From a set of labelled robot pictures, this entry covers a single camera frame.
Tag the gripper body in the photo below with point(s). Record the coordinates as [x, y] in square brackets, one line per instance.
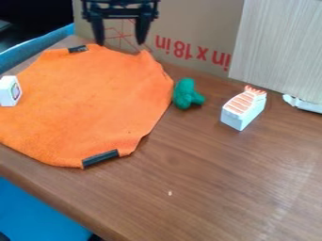
[119, 7]

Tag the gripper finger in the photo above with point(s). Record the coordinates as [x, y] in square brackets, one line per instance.
[143, 28]
[98, 29]

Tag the orange cloth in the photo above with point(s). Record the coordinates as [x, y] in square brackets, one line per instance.
[86, 103]

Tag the cardboard box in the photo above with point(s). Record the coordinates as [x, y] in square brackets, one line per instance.
[193, 31]

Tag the green toy broccoli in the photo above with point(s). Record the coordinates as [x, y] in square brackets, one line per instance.
[186, 94]

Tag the white toy block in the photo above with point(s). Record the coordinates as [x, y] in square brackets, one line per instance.
[9, 91]

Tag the white and orange toy sushi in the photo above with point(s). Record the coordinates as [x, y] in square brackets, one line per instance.
[244, 108]

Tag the white board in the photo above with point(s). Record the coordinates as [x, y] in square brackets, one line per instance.
[278, 47]

